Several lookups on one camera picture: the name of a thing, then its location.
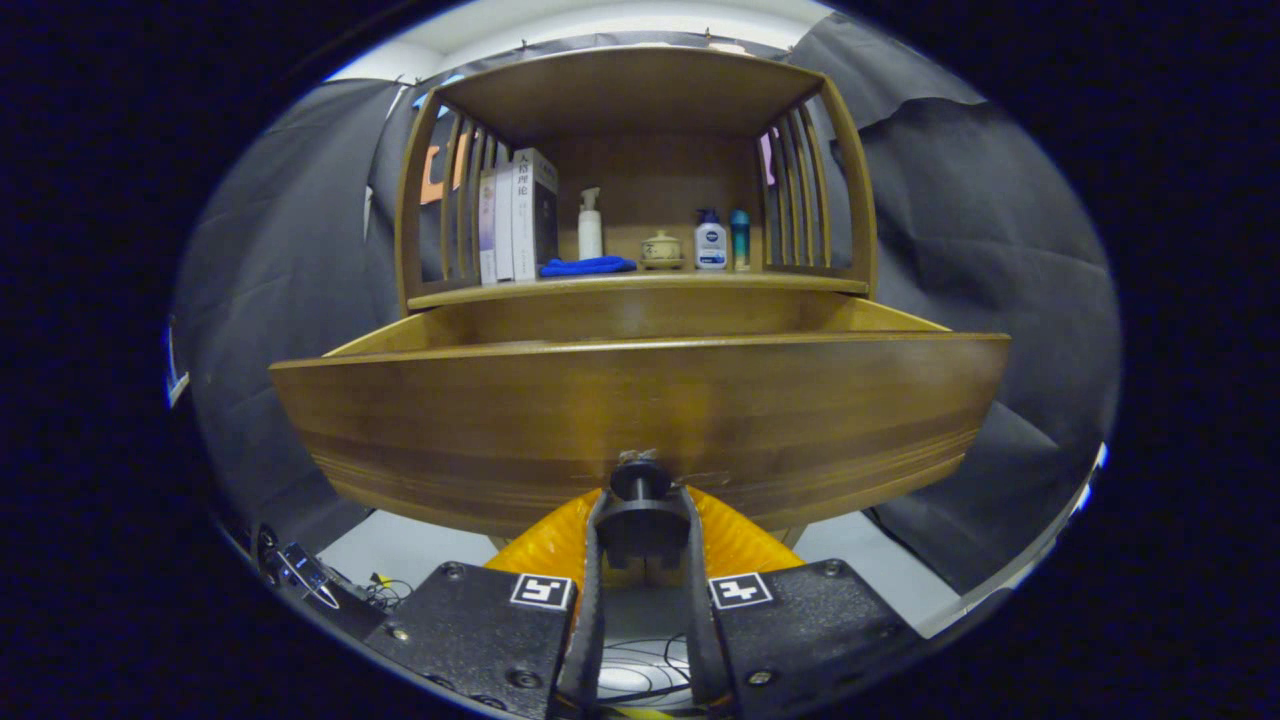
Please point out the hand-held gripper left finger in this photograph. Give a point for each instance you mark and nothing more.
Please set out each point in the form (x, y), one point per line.
(480, 630)

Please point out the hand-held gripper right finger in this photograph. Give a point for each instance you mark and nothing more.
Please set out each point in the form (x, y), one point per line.
(800, 630)

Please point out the black drawer knob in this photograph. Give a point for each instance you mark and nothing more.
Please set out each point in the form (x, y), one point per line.
(640, 480)

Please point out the wooden drawer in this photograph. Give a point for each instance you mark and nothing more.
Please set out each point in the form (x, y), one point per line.
(600, 400)

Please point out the wooden countertop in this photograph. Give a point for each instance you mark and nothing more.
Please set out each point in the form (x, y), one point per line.
(640, 284)

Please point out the wooden cabinet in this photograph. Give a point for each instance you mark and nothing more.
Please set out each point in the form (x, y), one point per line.
(630, 90)

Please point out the black electronic device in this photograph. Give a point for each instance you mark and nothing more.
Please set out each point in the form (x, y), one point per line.
(300, 570)

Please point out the blue folded cloth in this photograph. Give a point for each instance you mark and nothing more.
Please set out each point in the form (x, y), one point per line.
(585, 266)

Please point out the teal slim bottle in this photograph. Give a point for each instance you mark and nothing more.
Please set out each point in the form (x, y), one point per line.
(739, 240)

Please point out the white lotion bottle blue cap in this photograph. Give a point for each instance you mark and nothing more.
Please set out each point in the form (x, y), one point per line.
(711, 245)

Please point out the thin purple book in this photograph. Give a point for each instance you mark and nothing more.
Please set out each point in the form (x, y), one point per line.
(487, 230)

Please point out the ceramic lidded teacup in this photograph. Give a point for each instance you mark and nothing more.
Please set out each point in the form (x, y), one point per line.
(661, 250)

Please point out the thin white book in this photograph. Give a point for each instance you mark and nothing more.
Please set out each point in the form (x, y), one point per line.
(504, 225)

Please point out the white pump bottle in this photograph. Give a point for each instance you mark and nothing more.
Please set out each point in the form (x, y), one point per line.
(591, 235)

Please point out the white book with dark cover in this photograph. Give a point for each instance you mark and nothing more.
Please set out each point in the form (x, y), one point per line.
(523, 215)

